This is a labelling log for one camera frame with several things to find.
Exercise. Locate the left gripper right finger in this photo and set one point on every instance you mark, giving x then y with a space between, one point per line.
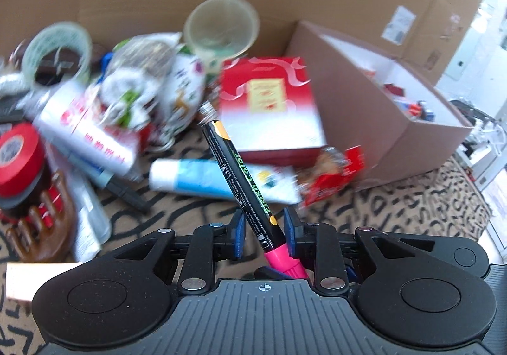
317 247

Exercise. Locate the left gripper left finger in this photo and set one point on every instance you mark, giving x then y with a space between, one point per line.
201 251

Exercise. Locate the black pink chalk marker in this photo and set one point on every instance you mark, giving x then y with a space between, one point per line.
248 196

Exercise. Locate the white blue cream tube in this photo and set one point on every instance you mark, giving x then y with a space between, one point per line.
203 178

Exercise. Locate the blue black erasable marker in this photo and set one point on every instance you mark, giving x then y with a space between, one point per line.
104 179

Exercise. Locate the brown cardboard sorting box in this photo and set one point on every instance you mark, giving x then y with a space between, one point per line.
371 99

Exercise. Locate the red snack packet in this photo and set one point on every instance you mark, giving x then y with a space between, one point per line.
332 172

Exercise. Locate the clear plastic tube sleeve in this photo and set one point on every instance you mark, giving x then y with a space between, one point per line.
94 227

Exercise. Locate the red white gift box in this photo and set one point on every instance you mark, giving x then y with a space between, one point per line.
268 110

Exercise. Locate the white red printed plastic bag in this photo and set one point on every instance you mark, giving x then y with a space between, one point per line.
69 115

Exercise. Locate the black electrical tape roll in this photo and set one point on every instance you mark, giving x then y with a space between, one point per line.
16 206

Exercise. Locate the red electrical tape roll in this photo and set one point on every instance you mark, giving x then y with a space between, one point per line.
22 159

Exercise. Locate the translucent plastic funnel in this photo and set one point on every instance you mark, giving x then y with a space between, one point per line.
221 30

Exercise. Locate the white shipping label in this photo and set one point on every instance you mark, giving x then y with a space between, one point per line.
399 26

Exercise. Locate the patterned clear tape roll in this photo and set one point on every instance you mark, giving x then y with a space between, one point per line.
52 40

